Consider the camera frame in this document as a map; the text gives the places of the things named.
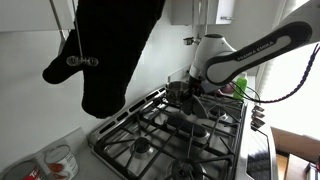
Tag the wooden board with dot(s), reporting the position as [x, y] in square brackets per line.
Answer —
[296, 145]

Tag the green dish soap bottle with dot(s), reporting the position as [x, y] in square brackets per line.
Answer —
[240, 87]

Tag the grey kitchen towel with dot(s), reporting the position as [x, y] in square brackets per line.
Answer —
[200, 108]

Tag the white range hood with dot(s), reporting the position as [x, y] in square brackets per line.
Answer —
[30, 15]

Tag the hanging steel ladle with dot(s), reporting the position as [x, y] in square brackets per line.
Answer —
[198, 26]

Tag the small steel pot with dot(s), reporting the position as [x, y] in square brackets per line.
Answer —
[176, 91]

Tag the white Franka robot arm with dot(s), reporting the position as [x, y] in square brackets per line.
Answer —
[253, 53]

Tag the pink cloth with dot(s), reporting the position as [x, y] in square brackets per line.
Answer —
[227, 89]

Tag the white wall cabinet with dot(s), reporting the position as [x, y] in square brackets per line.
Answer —
[200, 11]

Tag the black oven mitt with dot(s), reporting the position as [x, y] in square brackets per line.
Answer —
[113, 50]

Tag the stainless gas stove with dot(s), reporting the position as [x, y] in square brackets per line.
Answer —
[150, 146]

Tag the red label tomato can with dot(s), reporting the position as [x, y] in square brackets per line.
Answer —
[25, 171]

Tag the hanging metal coil whisk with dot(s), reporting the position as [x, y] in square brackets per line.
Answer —
[82, 61]

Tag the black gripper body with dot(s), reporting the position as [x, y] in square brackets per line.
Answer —
[196, 87]

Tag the hanging steel measuring cup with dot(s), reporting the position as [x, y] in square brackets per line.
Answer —
[188, 41]

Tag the steel stove knob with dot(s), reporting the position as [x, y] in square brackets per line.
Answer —
[258, 115]
[258, 123]
[258, 108]

